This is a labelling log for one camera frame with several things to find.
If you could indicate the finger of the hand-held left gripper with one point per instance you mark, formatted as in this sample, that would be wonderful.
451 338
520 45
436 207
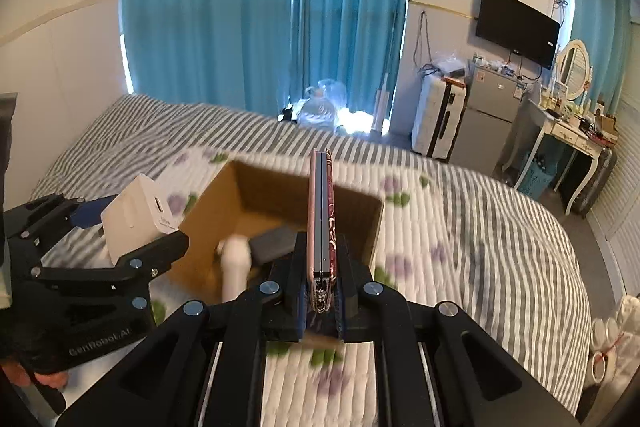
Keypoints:
150 257
87 213

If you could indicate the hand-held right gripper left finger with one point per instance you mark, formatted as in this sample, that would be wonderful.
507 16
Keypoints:
299 307

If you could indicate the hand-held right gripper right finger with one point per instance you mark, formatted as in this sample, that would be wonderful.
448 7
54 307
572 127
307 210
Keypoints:
341 307

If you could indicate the white cube charger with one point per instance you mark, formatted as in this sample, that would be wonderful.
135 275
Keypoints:
130 217

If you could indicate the black power adapter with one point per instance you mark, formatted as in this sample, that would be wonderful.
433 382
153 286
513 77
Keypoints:
272 244

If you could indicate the white cylindrical plug device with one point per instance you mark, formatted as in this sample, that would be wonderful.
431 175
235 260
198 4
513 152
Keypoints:
235 264

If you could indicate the brown cardboard box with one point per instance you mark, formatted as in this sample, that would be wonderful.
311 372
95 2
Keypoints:
215 207

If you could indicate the pink patterned box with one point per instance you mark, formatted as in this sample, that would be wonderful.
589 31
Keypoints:
320 217

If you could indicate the person's left hand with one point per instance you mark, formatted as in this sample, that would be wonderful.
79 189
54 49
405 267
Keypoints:
30 377

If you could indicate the floral quilted mat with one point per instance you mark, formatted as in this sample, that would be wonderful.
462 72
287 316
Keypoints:
440 267

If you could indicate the clear water jug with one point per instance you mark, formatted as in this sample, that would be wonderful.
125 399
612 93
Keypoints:
317 109

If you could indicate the clear plastic bag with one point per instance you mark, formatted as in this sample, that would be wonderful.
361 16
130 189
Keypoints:
334 94

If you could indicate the white suitcase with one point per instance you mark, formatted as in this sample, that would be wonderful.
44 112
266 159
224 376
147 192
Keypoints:
437 117

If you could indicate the wide blue curtain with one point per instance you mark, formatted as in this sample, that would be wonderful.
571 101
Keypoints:
200 7

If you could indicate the teal storage basket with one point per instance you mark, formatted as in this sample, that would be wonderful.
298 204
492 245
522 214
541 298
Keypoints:
536 174

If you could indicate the grey small fridge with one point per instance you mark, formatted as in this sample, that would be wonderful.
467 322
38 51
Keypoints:
487 117

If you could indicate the plastic bag on suitcase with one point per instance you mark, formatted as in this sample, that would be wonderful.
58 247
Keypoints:
450 64

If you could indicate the white dressing table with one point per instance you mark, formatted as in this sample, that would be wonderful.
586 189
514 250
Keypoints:
565 132

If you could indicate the dark suitcase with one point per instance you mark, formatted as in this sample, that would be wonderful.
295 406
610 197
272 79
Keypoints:
600 182

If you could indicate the narrow blue curtain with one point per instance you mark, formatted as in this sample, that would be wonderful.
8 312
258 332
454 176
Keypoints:
350 17

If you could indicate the white slatted wardrobe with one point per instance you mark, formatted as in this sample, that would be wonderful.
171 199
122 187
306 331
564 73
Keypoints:
620 187

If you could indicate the small cardboard box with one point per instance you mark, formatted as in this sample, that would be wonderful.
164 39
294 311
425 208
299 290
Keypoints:
607 123

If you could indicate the white oval vanity mirror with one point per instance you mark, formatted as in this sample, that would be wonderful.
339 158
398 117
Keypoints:
572 67

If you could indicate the blue curtain beside wardrobe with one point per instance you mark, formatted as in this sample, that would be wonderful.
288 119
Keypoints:
595 7

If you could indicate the black wall television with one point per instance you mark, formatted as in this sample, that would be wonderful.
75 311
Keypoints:
515 27

